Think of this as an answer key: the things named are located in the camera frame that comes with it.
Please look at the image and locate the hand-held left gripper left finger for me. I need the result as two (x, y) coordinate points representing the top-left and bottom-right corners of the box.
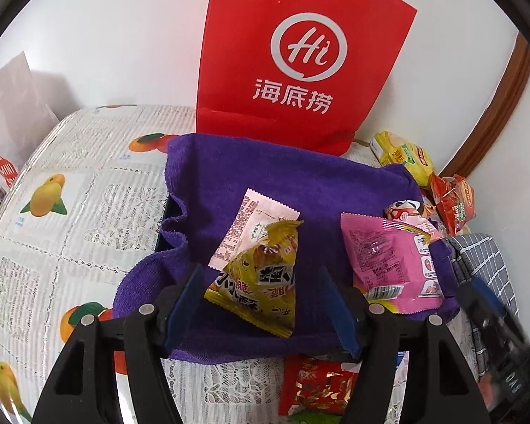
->
(32, 264), (206, 424)

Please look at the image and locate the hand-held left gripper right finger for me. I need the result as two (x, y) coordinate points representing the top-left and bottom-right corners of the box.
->
(317, 267), (497, 424)

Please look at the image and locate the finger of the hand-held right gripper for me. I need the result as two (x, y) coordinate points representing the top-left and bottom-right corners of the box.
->
(459, 276), (530, 364)

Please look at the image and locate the large pink snack packet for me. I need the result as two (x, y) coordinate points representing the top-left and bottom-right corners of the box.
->
(340, 213), (447, 315)

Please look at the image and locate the yellow triangular snack packet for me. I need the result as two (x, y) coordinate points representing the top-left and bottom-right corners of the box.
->
(203, 219), (305, 340)

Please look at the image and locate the green snack packet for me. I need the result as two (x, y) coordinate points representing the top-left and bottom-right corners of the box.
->
(291, 413), (349, 424)

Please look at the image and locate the white pink snack packet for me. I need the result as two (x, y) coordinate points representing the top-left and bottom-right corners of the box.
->
(207, 188), (302, 270)

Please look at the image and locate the pink panda snack packet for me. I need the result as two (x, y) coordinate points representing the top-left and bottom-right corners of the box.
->
(382, 199), (447, 243)

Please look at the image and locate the grey checked cloth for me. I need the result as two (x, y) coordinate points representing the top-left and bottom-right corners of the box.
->
(446, 234), (519, 376)

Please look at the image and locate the red gold snack packet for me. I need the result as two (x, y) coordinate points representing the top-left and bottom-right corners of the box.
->
(278, 354), (363, 417)

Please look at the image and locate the orange chip bag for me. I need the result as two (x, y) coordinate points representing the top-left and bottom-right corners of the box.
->
(428, 173), (477, 237)

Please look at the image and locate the fruit print tablecloth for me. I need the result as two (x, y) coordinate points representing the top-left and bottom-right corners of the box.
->
(0, 105), (473, 424)

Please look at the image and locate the purple towel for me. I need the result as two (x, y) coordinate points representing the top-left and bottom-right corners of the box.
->
(112, 134), (462, 365)

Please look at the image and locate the yellow chip bag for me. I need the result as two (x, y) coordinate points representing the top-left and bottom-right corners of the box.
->
(370, 131), (436, 186)

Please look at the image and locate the red paper bag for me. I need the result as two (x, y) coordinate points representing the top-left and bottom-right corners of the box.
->
(195, 0), (418, 156)

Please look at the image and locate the white paper bag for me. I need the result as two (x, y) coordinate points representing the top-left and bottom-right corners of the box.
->
(0, 52), (60, 190)

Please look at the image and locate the brown wooden door frame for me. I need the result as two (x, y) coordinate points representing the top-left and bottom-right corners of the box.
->
(437, 31), (530, 182)

